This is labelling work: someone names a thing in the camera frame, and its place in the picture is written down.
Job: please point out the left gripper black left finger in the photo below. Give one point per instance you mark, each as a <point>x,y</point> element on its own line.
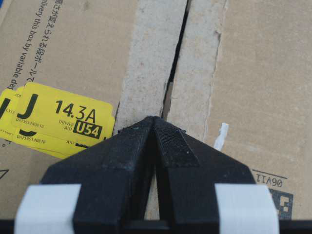
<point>92,192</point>

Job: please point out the brown cardboard box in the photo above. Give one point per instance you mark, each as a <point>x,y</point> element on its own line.
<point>234,74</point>

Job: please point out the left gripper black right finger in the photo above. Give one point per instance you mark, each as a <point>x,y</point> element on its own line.
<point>203,191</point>

